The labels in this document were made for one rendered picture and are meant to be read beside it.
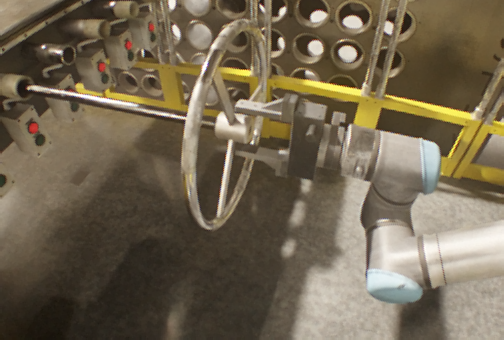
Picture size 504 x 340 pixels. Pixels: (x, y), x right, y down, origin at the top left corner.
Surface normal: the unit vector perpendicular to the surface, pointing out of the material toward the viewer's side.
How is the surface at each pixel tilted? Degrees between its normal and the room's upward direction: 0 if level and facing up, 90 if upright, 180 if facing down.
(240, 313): 0
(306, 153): 82
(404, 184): 89
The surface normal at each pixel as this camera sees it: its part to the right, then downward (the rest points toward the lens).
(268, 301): -0.01, -0.71
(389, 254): -0.53, -0.66
